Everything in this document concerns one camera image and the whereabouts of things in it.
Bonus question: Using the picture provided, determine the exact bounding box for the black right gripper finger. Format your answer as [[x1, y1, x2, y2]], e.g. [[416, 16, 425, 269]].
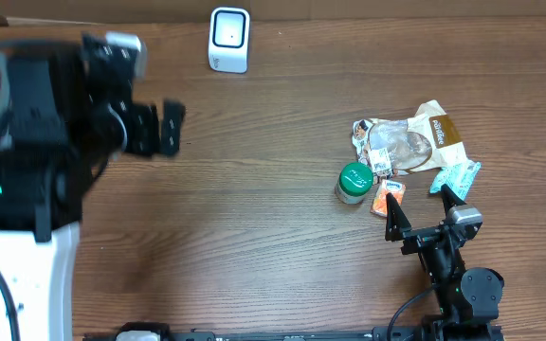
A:
[[440, 184, 465, 215], [385, 193, 411, 242]]

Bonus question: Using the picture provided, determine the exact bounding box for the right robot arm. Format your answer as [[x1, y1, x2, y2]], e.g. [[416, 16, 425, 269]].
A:
[[373, 185, 504, 341]]

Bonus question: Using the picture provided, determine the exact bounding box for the teal snack packet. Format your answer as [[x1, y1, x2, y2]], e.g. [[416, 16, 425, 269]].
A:
[[429, 159, 482, 200]]

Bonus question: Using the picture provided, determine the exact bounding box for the white barcode scanner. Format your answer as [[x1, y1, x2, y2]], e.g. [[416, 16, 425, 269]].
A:
[[208, 7, 250, 74]]

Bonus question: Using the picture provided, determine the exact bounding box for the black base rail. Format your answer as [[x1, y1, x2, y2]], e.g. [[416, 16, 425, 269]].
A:
[[82, 321, 506, 341]]

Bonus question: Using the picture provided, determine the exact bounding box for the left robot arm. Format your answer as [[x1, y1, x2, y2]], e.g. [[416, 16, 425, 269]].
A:
[[0, 32, 186, 340]]

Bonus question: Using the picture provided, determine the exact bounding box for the beige brown snack pouch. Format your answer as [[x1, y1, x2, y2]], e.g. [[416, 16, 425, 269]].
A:
[[352, 100, 467, 178]]

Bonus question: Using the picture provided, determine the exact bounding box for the small orange box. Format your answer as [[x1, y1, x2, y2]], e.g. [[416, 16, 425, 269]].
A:
[[370, 178, 408, 219]]

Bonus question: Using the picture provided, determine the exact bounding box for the green lid jar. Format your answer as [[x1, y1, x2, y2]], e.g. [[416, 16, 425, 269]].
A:
[[335, 162, 373, 205]]

